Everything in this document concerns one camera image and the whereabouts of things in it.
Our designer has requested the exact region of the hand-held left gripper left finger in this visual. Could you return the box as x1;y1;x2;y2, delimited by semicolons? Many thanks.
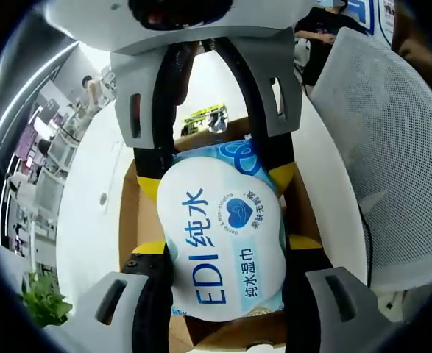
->
53;239;174;353

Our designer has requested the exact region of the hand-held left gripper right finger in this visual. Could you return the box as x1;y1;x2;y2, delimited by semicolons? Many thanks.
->
283;235;396;353

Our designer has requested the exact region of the brown cardboard shoe box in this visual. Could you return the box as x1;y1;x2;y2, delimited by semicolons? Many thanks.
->
118;116;325;353

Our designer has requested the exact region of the white blue wet wipes pack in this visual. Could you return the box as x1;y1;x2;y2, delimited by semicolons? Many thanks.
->
155;138;288;324

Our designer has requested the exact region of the black green-edged packet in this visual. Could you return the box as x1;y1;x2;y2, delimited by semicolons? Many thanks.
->
181;104;228;136

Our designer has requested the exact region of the potted green plant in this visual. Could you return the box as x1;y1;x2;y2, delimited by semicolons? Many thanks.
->
20;271;73;328

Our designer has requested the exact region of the long ceiling light strip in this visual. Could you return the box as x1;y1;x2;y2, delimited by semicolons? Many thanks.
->
0;40;80;192

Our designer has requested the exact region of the white mesh office chair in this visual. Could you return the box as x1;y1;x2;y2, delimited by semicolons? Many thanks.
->
308;26;432;324

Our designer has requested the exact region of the white blue wall board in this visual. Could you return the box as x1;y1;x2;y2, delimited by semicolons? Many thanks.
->
347;0;394;38

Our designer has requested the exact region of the purple wall screen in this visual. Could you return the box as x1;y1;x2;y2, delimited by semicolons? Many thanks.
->
15;124;40;161

